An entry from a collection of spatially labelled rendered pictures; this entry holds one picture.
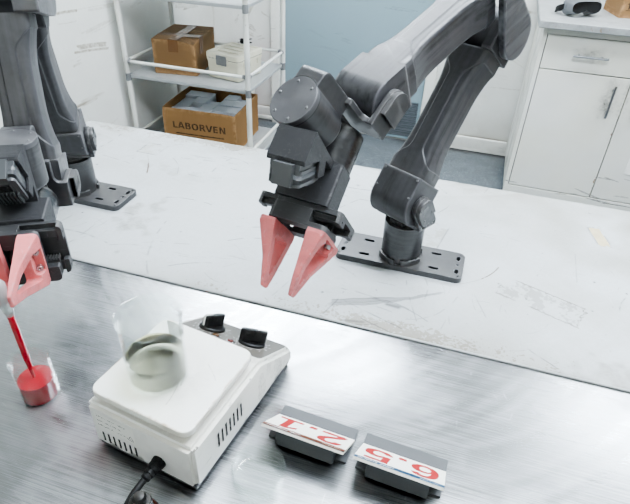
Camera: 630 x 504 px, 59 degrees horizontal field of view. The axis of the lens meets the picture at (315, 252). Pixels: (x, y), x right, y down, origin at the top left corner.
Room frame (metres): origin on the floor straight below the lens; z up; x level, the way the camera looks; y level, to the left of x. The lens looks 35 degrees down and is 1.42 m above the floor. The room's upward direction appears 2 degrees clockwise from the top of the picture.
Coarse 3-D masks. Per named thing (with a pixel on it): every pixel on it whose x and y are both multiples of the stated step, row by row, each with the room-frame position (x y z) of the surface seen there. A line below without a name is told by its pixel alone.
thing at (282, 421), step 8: (280, 416) 0.39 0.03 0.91; (280, 424) 0.37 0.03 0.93; (288, 424) 0.37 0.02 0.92; (296, 424) 0.38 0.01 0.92; (304, 424) 0.39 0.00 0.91; (304, 432) 0.36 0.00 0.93; (312, 432) 0.37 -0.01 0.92; (320, 432) 0.37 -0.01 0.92; (328, 432) 0.38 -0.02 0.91; (320, 440) 0.35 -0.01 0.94; (328, 440) 0.35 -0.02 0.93; (336, 440) 0.36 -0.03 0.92; (344, 440) 0.36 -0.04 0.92
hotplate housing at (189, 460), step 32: (288, 352) 0.48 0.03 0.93; (256, 384) 0.41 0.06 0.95; (96, 416) 0.35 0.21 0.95; (128, 416) 0.34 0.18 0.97; (224, 416) 0.35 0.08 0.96; (128, 448) 0.34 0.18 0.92; (160, 448) 0.32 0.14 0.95; (192, 448) 0.31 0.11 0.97; (224, 448) 0.35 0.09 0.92; (192, 480) 0.31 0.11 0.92
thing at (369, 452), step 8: (368, 448) 0.36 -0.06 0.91; (368, 456) 0.33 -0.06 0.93; (376, 456) 0.34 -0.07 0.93; (384, 456) 0.34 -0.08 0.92; (392, 456) 0.35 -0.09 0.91; (392, 464) 0.33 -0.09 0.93; (400, 464) 0.33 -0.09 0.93; (408, 464) 0.34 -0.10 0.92; (416, 464) 0.34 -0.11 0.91; (408, 472) 0.32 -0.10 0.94; (416, 472) 0.32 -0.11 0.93; (424, 472) 0.32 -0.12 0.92; (432, 472) 0.33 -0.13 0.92; (440, 472) 0.33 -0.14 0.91; (432, 480) 0.31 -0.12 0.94; (440, 480) 0.31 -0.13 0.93
